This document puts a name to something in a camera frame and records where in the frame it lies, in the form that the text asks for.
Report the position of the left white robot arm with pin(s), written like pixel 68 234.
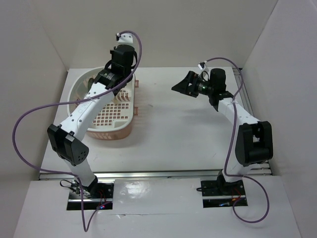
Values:
pixel 66 138

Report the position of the blue patterned plate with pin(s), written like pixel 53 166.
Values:
pixel 89 83

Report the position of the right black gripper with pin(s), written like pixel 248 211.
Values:
pixel 183 88

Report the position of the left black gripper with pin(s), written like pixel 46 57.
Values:
pixel 111 51

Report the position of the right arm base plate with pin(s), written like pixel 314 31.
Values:
pixel 215 196

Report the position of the pink white dish rack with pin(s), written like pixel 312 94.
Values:
pixel 114 121

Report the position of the aluminium rail front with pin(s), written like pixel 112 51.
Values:
pixel 160 174

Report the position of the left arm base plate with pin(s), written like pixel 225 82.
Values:
pixel 101 197

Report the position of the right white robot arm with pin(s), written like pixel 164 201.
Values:
pixel 227 176

